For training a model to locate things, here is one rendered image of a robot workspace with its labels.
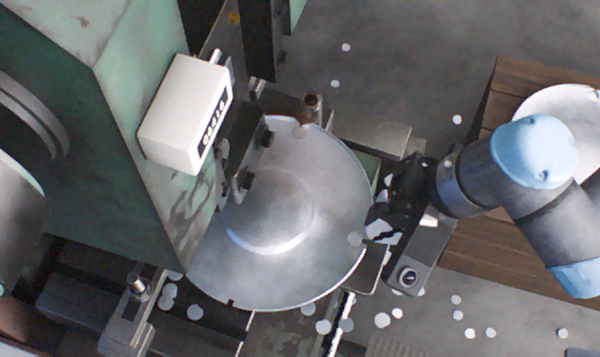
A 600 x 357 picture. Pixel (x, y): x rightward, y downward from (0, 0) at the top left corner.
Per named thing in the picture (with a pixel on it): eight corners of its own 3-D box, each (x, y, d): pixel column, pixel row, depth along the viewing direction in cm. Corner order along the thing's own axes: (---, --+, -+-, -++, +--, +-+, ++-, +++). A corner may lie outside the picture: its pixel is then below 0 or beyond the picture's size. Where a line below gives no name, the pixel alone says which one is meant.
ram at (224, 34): (286, 127, 104) (277, -20, 77) (243, 229, 98) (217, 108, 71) (164, 88, 106) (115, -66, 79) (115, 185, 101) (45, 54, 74)
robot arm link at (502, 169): (556, 205, 75) (504, 132, 75) (487, 230, 85) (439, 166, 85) (600, 162, 79) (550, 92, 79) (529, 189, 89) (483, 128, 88)
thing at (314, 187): (333, 342, 103) (333, 340, 102) (130, 270, 108) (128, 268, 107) (399, 152, 114) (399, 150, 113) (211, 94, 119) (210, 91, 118)
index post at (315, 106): (322, 124, 125) (323, 92, 116) (316, 140, 124) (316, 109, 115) (305, 119, 125) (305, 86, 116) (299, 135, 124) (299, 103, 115)
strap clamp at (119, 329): (186, 259, 116) (177, 234, 107) (139, 369, 110) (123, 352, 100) (150, 246, 117) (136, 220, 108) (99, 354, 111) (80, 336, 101)
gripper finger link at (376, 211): (388, 224, 105) (423, 208, 97) (385, 236, 104) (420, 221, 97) (358, 209, 104) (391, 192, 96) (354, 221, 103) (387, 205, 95)
